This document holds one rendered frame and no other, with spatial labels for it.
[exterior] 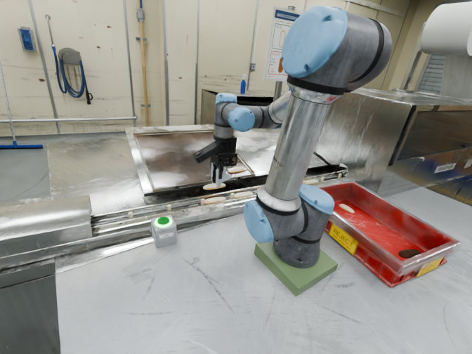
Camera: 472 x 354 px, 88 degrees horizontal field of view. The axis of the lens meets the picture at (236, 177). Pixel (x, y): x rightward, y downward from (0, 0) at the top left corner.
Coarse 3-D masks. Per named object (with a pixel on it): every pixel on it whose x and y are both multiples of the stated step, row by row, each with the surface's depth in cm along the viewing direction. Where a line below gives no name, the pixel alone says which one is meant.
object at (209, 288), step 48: (432, 192) 141; (192, 240) 86; (240, 240) 89; (96, 288) 66; (144, 288) 67; (192, 288) 69; (240, 288) 70; (336, 288) 74; (384, 288) 76; (432, 288) 77; (96, 336) 55; (144, 336) 56; (192, 336) 57; (240, 336) 58; (288, 336) 59; (336, 336) 61; (384, 336) 62; (432, 336) 63
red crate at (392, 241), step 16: (336, 208) 115; (352, 208) 116; (368, 224) 105; (384, 224) 106; (384, 240) 96; (400, 240) 97; (368, 256) 82; (400, 256) 89; (384, 272) 77; (416, 272) 80
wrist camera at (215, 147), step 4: (212, 144) 93; (216, 144) 92; (220, 144) 92; (204, 148) 93; (208, 148) 92; (212, 148) 91; (216, 148) 92; (220, 148) 92; (196, 152) 92; (200, 152) 91; (204, 152) 91; (208, 152) 91; (212, 152) 92; (216, 152) 92; (196, 156) 91; (200, 156) 90; (204, 156) 91; (208, 156) 92; (196, 160) 91; (200, 160) 91
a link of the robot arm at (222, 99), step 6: (216, 96) 86; (222, 96) 84; (228, 96) 84; (234, 96) 85; (216, 102) 86; (222, 102) 84; (228, 102) 84; (234, 102) 85; (216, 108) 87; (222, 108) 92; (216, 114) 87; (216, 120) 88; (222, 120) 87; (222, 126) 88; (228, 126) 88
